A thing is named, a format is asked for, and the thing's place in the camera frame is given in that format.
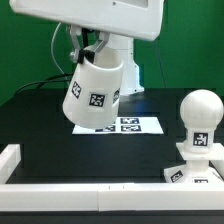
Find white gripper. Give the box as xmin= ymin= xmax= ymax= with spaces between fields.
xmin=9 ymin=0 xmax=164 ymax=64

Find white lamp shade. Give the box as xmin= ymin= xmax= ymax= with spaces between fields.
xmin=62 ymin=47 xmax=124 ymax=129

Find white lamp bulb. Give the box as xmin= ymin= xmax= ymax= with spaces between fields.
xmin=180 ymin=89 xmax=224 ymax=153

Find white lamp base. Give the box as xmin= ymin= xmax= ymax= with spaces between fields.
xmin=164 ymin=143 xmax=224 ymax=184

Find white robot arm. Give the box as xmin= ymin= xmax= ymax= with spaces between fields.
xmin=9 ymin=0 xmax=164 ymax=95

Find white marker sheet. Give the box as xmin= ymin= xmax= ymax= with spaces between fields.
xmin=73 ymin=117 xmax=163 ymax=134

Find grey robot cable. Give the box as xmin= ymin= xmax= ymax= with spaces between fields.
xmin=50 ymin=22 xmax=68 ymax=76

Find black table cables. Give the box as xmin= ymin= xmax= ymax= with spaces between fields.
xmin=14 ymin=73 xmax=76 ymax=96

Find white left fence rail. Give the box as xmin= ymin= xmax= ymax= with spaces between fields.
xmin=0 ymin=144 xmax=21 ymax=185

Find white fence rail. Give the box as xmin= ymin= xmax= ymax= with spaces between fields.
xmin=0 ymin=144 xmax=21 ymax=185
xmin=0 ymin=183 xmax=224 ymax=212

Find white front fence rail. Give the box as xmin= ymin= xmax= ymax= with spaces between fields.
xmin=0 ymin=183 xmax=224 ymax=212

